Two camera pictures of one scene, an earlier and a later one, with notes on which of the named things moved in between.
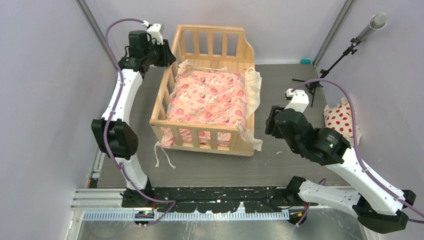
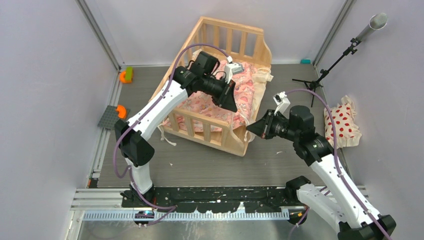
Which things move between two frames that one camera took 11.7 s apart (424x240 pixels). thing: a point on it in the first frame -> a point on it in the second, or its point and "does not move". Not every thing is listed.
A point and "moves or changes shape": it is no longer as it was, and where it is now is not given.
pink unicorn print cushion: x=211 y=97 moves or changes shape
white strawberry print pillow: x=339 y=117 does not move
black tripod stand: x=378 y=21 does not move
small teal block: x=305 y=61 does not move
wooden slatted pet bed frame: x=217 y=46 moves or changes shape
